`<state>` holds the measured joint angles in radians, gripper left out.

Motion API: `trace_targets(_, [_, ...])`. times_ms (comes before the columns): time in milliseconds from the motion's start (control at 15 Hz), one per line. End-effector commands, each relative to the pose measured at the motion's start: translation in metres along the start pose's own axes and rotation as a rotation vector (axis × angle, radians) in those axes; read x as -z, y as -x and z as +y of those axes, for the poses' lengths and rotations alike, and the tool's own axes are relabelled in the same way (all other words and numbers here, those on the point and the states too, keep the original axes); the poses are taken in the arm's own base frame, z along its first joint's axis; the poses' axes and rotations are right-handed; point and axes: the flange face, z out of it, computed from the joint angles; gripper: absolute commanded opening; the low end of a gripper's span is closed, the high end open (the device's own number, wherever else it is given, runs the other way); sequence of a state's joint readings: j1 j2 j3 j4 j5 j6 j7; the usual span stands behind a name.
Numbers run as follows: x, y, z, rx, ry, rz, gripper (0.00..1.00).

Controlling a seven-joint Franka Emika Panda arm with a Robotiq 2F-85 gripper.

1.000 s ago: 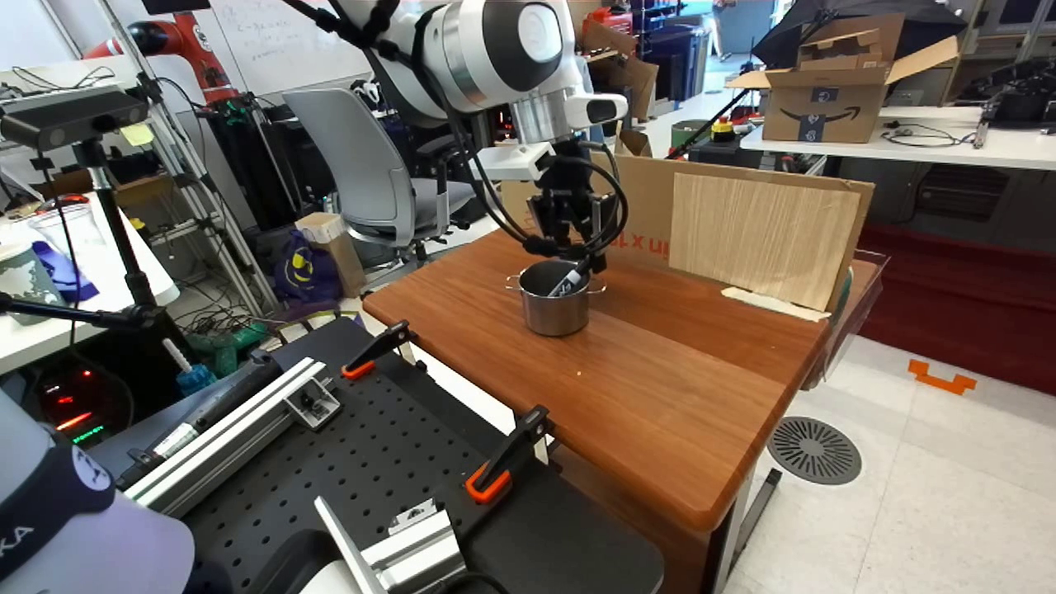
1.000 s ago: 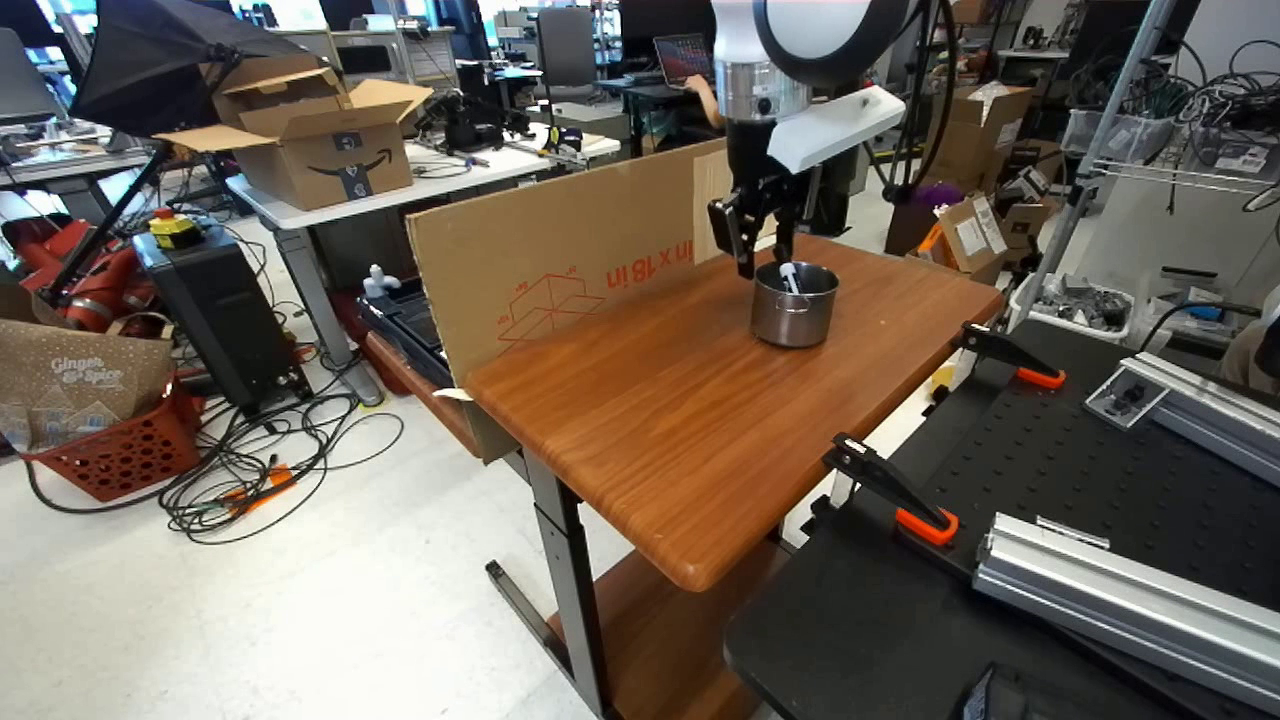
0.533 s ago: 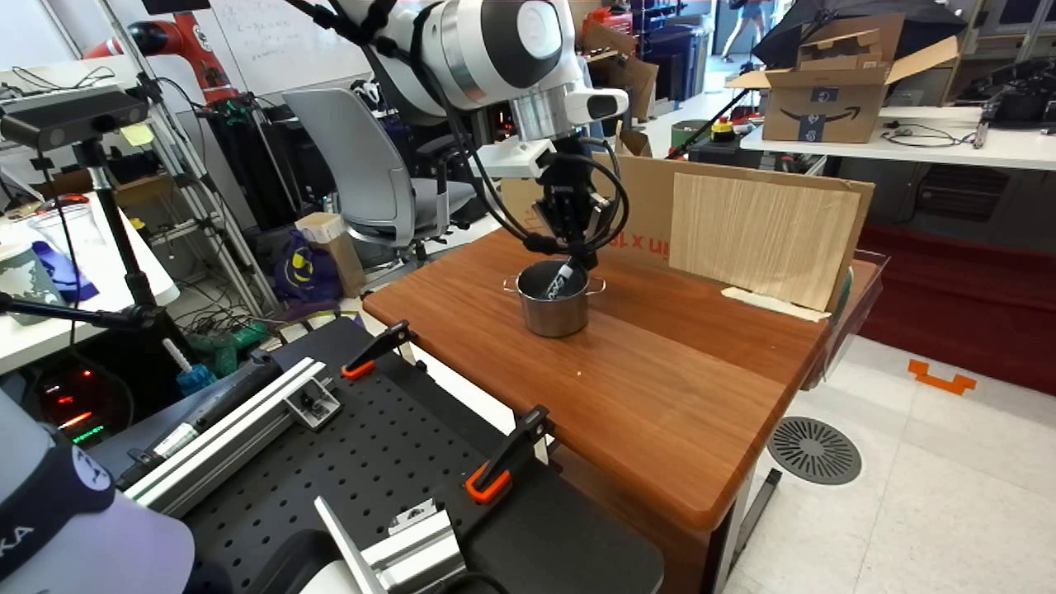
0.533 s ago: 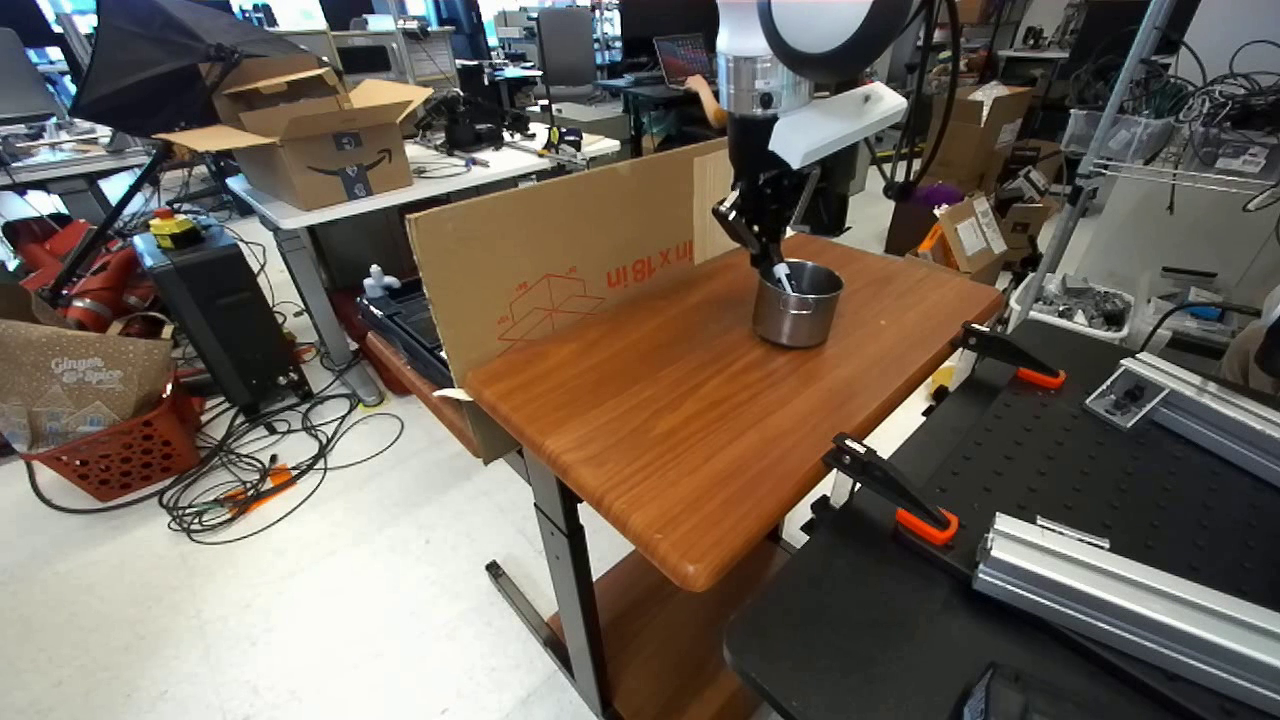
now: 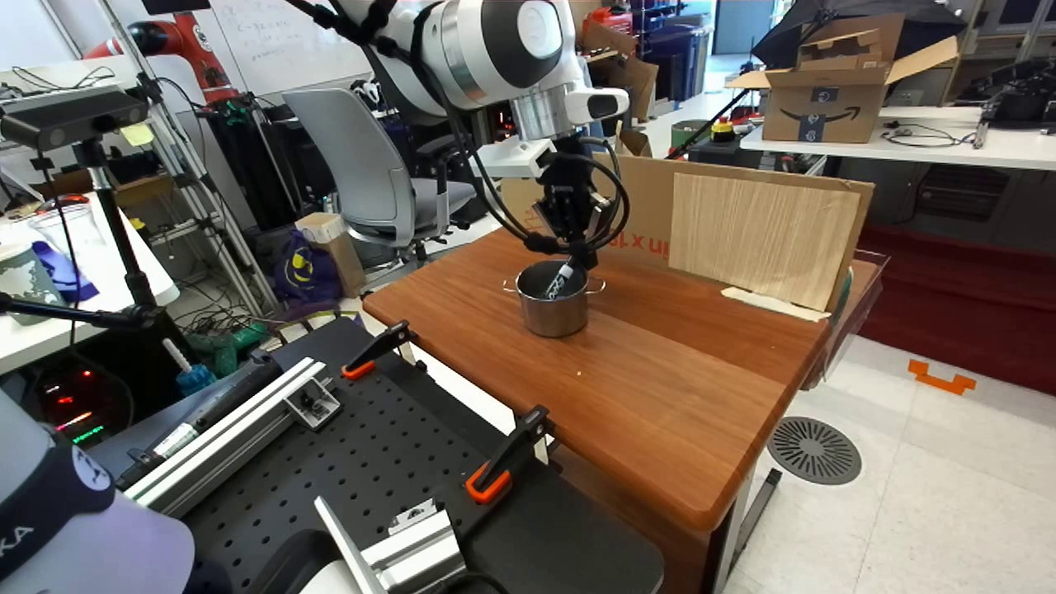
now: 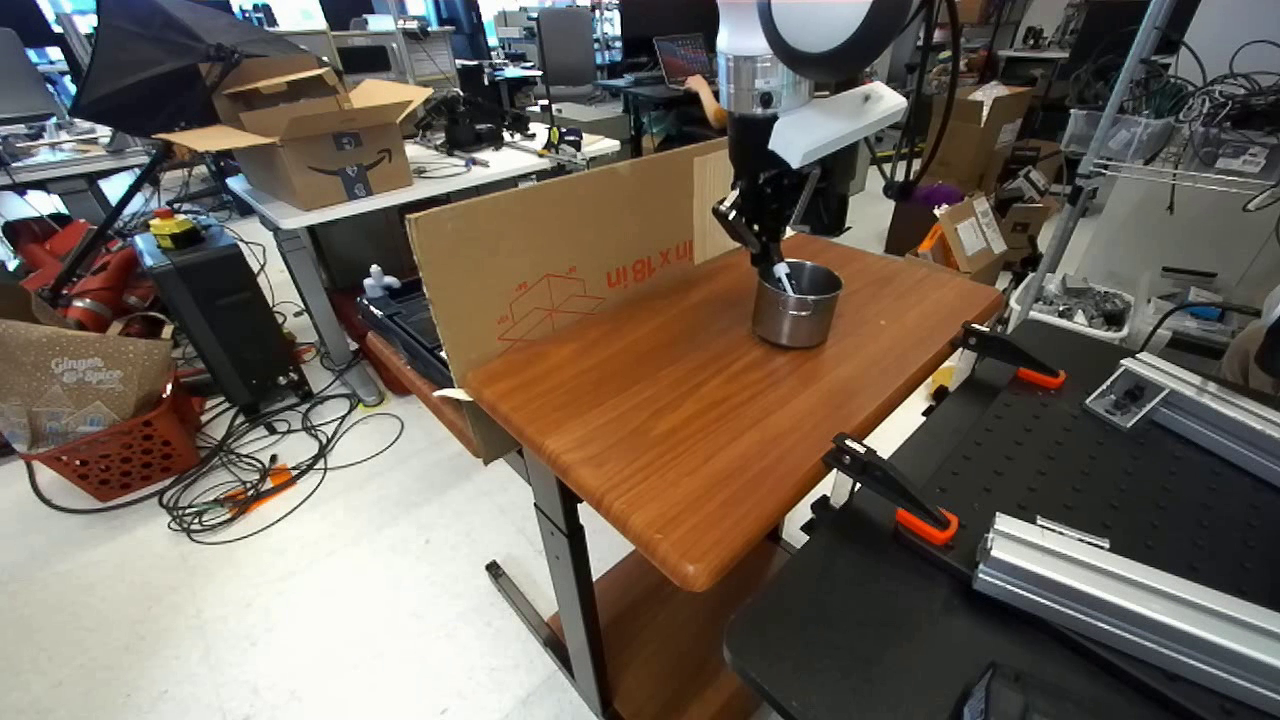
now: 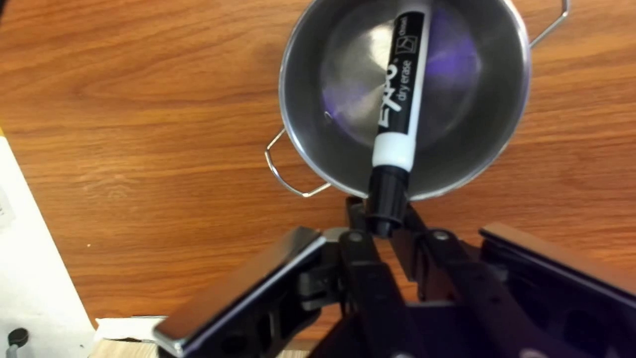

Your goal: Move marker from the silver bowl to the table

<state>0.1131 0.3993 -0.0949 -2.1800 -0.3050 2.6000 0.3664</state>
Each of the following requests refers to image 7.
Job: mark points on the white flat board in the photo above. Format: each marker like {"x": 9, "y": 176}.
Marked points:
{"x": 33, "y": 279}

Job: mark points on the silver metal bowl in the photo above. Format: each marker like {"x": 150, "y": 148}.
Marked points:
{"x": 464, "y": 132}

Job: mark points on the black white dry-erase marker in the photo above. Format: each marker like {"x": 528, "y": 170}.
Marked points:
{"x": 399, "y": 100}

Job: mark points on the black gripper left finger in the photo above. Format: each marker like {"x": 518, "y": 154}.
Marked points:
{"x": 266, "y": 299}

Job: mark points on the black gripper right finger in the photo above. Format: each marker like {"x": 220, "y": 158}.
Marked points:
{"x": 530, "y": 285}

